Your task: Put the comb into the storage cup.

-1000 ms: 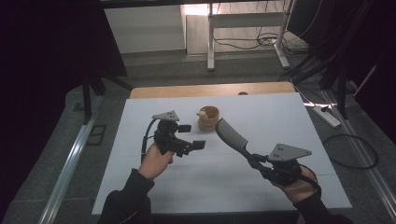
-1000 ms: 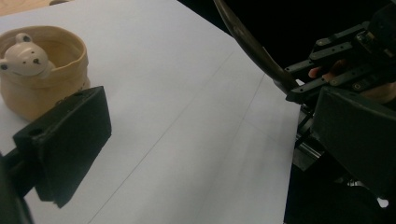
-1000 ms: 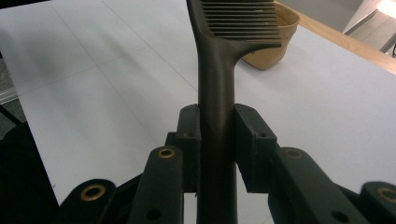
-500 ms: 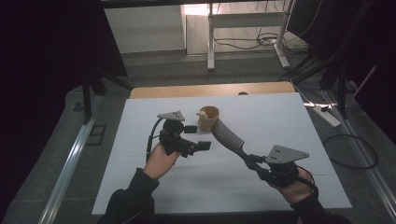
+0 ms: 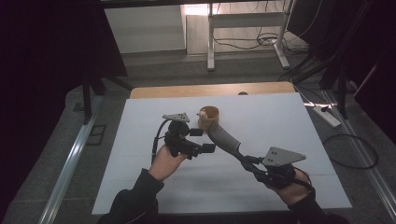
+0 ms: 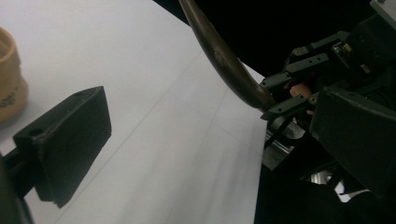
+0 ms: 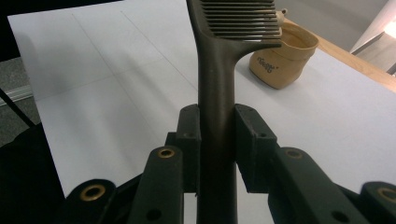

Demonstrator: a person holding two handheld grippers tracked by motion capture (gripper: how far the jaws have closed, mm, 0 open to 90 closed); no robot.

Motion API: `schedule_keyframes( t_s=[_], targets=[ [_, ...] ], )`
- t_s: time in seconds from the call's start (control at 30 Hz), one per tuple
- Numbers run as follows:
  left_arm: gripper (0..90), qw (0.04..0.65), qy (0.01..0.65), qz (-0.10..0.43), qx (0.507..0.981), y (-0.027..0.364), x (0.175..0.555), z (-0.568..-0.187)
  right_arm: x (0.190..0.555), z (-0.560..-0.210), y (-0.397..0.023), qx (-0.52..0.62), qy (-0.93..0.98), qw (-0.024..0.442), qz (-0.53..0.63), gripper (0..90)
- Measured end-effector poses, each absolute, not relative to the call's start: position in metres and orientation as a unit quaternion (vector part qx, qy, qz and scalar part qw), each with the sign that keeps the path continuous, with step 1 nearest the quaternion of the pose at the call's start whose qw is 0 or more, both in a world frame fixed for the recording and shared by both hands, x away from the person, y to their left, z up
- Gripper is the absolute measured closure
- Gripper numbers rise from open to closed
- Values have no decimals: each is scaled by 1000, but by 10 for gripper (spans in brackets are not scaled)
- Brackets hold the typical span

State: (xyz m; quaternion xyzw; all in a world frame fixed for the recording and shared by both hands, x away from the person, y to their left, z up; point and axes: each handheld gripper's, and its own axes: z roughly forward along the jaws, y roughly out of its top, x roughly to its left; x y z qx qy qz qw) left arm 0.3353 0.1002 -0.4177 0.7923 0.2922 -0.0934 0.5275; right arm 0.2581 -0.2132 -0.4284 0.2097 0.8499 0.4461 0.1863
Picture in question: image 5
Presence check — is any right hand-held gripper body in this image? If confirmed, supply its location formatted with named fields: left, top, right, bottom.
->
left=255, top=146, right=307, bottom=190

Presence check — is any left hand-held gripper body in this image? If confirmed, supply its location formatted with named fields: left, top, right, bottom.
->
left=162, top=112, right=202, bottom=160

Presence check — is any wooden cup with small figure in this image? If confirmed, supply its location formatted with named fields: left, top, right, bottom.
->
left=196, top=105, right=220, bottom=132

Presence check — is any dark kitchen knife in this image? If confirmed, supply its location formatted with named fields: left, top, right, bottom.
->
left=205, top=119, right=251, bottom=163

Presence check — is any person's right hand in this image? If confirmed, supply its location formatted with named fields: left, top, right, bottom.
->
left=266, top=168, right=313, bottom=206

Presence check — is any person's left hand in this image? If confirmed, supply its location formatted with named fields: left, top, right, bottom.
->
left=148, top=144, right=190, bottom=183

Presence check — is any white board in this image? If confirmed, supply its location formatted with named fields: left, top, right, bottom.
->
left=92, top=91, right=353, bottom=217

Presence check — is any wooden table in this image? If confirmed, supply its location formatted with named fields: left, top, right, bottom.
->
left=129, top=81, right=296, bottom=100

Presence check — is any white power strip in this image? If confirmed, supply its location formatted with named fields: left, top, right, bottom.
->
left=312, top=105, right=342, bottom=129

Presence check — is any black metal stand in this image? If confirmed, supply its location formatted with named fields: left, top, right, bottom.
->
left=320, top=62, right=350, bottom=120
left=81, top=74, right=134, bottom=125

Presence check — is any black curtain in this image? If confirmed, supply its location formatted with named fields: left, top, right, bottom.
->
left=0, top=0, right=129, bottom=216
left=286, top=0, right=396, bottom=144

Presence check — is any left hand-held gripper cable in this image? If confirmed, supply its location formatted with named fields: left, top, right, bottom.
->
left=150, top=119, right=171, bottom=164

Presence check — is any hand-held gripper cable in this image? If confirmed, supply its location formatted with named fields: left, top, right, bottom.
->
left=150, top=119, right=171, bottom=164
left=292, top=167, right=316, bottom=193

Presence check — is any right hand-held gripper cable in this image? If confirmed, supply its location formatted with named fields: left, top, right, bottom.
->
left=292, top=167, right=316, bottom=193

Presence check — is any aluminium rail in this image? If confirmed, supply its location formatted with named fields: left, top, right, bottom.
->
left=38, top=94, right=105, bottom=224
left=321, top=89, right=396, bottom=220

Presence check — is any black looped cable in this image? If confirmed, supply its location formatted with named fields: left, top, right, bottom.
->
left=321, top=133, right=379, bottom=171

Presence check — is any tangle of black floor cables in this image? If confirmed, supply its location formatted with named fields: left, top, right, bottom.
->
left=213, top=31, right=309, bottom=57

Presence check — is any white desk frame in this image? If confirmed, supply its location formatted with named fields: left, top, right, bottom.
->
left=206, top=0, right=295, bottom=72

